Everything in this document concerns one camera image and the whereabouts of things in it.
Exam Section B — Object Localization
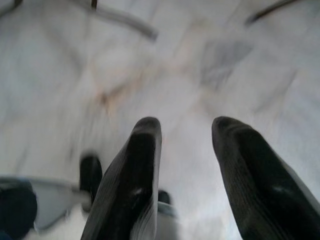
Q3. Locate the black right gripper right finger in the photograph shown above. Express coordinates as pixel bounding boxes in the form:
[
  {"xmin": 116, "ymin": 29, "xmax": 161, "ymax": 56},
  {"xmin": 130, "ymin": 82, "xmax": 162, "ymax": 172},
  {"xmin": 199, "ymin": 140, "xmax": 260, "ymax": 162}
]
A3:
[{"xmin": 211, "ymin": 115, "xmax": 320, "ymax": 240}]

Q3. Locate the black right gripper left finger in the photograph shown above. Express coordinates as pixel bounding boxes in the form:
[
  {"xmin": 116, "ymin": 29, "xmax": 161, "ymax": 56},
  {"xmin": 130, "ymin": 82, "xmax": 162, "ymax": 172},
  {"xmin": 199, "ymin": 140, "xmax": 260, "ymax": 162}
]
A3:
[{"xmin": 80, "ymin": 116, "xmax": 163, "ymax": 240}]

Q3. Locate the small marble folding table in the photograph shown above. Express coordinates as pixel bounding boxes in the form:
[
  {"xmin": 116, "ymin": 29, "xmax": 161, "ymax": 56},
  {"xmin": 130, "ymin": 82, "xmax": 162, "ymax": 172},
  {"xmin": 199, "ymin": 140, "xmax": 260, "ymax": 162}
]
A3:
[{"xmin": 244, "ymin": 0, "xmax": 302, "ymax": 25}]

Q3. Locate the large marble folding table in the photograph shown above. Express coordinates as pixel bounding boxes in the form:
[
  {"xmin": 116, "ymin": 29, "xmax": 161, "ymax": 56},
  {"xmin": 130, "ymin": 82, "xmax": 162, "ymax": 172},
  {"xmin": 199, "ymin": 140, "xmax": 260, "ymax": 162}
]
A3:
[{"xmin": 0, "ymin": 0, "xmax": 160, "ymax": 41}]

